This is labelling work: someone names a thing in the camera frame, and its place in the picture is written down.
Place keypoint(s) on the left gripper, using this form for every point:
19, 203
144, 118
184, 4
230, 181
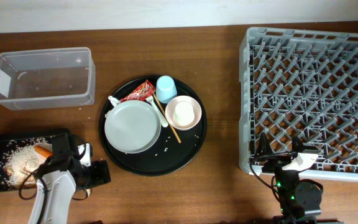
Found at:
100, 173

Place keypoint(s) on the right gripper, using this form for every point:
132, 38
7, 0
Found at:
276, 163

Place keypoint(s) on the orange carrot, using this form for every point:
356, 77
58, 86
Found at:
43, 152

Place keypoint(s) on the rice and nuts pile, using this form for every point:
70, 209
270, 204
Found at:
23, 160

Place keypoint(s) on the grey plate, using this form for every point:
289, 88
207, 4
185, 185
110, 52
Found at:
132, 127

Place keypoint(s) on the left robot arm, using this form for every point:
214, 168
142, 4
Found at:
66, 171

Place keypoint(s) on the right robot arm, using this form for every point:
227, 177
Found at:
299, 199

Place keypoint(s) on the grey dishwasher rack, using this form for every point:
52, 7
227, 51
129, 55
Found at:
301, 83

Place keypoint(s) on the crumpled white tissue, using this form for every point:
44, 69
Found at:
114, 102

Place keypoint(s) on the round black tray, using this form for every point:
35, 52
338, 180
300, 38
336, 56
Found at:
166, 155

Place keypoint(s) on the white plastic fork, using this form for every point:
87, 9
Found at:
161, 117

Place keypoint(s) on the red snack wrapper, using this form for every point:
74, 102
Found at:
143, 91

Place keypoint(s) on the clear plastic bin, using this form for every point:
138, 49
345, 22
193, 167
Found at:
47, 78

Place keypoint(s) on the pink bowl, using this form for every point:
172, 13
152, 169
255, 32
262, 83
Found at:
169, 110

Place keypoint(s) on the white cup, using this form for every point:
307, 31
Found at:
183, 114

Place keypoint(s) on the light blue cup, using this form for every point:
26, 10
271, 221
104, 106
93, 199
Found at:
166, 89

